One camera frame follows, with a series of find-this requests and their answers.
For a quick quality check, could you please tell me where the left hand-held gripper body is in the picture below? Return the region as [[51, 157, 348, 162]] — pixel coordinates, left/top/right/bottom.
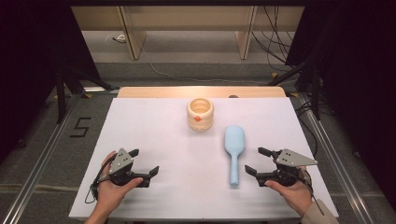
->
[[108, 147, 139, 187]]

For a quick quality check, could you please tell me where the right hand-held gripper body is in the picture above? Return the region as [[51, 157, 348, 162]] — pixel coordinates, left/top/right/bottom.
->
[[256, 148, 318, 188]]

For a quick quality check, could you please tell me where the light blue hairbrush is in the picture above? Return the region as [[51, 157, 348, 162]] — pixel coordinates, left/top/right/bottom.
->
[[224, 124, 246, 188]]

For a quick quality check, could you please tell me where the cream ribbed cup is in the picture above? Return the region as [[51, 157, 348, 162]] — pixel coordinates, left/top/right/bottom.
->
[[186, 97, 215, 132]]

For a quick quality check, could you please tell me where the person's right hand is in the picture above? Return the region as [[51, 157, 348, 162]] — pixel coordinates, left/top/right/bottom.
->
[[264, 167, 313, 217]]

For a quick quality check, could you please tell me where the person's left hand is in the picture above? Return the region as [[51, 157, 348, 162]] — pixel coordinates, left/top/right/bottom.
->
[[96, 151, 145, 213]]

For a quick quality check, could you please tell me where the white board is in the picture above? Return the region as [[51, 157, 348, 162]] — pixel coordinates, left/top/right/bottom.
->
[[68, 97, 340, 220]]

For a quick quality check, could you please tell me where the wooden table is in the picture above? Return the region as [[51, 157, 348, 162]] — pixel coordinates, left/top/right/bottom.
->
[[117, 86, 288, 99]]

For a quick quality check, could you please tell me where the black metal stand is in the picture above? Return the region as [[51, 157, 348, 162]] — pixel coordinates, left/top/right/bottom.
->
[[267, 59, 322, 121], [55, 63, 120, 125]]

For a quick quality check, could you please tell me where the floor socket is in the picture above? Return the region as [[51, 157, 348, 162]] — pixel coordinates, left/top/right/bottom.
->
[[106, 33, 127, 45]]

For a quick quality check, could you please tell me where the black curtain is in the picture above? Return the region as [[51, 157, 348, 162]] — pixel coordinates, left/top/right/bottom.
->
[[0, 0, 103, 164], [284, 0, 396, 204]]

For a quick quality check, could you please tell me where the beige wooden desk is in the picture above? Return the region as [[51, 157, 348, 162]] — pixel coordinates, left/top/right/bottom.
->
[[70, 5, 305, 61]]

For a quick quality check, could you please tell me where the left hand-held gripper cable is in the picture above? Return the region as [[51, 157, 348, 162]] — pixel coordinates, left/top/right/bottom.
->
[[84, 161, 110, 205]]

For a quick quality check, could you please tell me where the aluminium floor rail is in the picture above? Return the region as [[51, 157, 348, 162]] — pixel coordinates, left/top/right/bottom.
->
[[0, 92, 82, 224], [297, 91, 376, 224]]

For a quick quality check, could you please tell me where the bundle of black cables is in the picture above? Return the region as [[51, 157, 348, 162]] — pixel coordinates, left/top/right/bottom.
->
[[251, 5, 297, 73]]

